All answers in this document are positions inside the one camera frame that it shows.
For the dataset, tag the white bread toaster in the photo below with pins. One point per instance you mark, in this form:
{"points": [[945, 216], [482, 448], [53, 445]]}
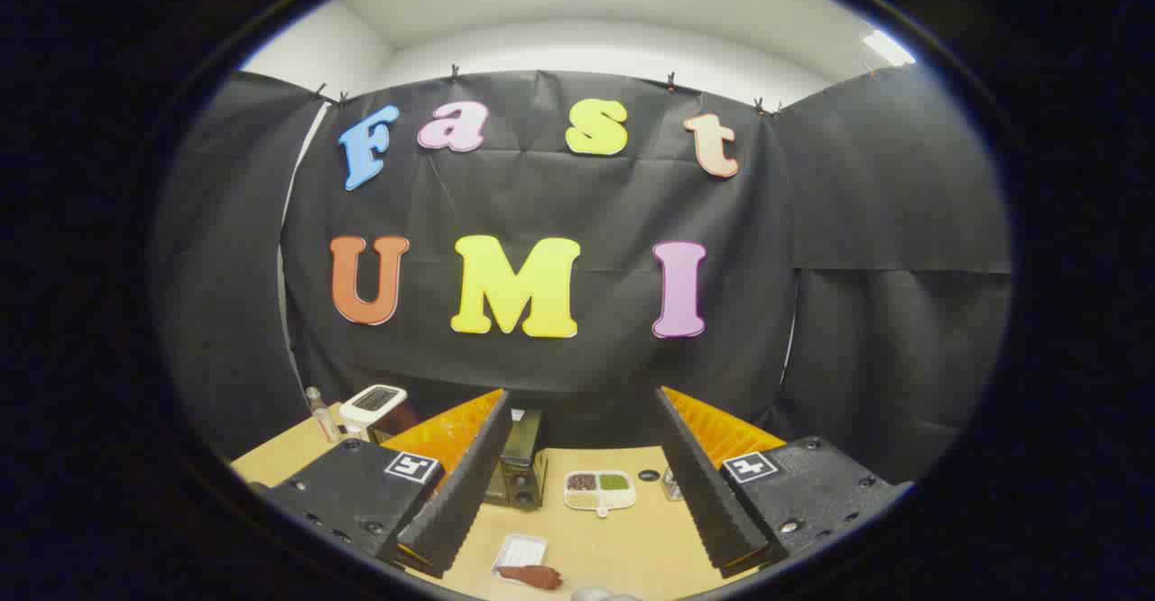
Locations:
{"points": [[356, 416]]}

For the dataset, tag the white rectangular tray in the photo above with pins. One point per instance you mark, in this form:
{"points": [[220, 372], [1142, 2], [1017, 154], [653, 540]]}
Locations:
{"points": [[521, 550]]}

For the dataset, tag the clear glass bottle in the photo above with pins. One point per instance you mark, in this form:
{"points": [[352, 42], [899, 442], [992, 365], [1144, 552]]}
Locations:
{"points": [[322, 420]]}

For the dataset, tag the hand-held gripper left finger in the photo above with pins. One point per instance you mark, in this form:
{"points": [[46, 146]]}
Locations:
{"points": [[465, 493]]}

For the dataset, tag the ceiling light panel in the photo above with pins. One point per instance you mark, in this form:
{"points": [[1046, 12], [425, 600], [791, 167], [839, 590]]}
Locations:
{"points": [[889, 47]]}

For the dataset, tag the white divided bean dish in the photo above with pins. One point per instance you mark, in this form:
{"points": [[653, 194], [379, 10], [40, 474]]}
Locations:
{"points": [[600, 500]]}

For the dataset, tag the brown meat slice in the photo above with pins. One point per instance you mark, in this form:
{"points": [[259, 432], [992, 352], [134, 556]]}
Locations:
{"points": [[532, 576]]}

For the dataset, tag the black toaster oven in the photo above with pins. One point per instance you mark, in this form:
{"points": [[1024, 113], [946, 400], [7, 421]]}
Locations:
{"points": [[519, 466]]}

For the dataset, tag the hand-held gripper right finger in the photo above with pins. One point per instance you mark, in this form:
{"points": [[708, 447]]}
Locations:
{"points": [[708, 493]]}

